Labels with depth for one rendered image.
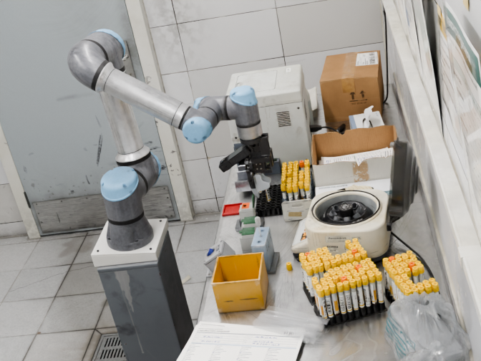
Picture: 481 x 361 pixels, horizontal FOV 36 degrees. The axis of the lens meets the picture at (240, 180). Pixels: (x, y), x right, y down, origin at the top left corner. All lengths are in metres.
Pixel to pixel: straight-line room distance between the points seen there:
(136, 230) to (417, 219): 0.87
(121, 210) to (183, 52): 1.81
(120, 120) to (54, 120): 1.92
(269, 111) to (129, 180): 0.62
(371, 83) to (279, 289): 1.16
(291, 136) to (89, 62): 0.84
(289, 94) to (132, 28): 1.52
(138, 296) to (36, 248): 2.18
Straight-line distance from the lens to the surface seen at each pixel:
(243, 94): 2.19
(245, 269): 2.13
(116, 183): 2.32
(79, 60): 2.22
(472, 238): 1.38
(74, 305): 3.94
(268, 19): 3.91
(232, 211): 2.53
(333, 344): 1.90
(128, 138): 2.39
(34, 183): 4.49
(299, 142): 2.70
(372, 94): 3.02
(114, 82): 2.18
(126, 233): 2.37
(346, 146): 2.65
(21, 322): 3.96
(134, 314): 2.50
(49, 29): 4.09
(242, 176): 2.64
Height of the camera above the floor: 2.09
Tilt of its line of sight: 26 degrees down
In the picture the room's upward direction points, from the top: 12 degrees counter-clockwise
